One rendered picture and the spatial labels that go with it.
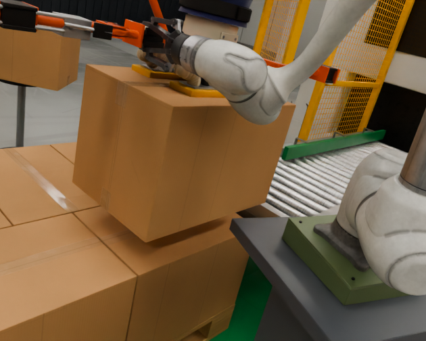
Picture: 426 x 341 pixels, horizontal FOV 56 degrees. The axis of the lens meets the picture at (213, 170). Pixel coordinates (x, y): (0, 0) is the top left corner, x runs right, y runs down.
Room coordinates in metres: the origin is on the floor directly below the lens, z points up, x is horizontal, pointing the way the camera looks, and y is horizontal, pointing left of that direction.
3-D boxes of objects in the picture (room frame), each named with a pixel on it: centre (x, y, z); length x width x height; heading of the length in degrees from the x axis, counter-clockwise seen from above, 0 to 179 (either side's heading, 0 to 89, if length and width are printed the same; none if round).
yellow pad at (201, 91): (1.27, 0.04, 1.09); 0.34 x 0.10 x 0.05; 141
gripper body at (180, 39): (1.02, 0.15, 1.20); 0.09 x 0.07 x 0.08; 51
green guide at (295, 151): (2.96, -0.87, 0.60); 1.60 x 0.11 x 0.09; 141
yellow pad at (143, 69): (1.39, 0.19, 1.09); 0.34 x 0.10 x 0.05; 141
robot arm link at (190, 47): (0.98, 0.10, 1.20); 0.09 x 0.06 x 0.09; 141
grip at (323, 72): (1.40, -0.28, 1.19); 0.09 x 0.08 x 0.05; 51
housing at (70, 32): (0.97, 0.40, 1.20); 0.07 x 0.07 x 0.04; 51
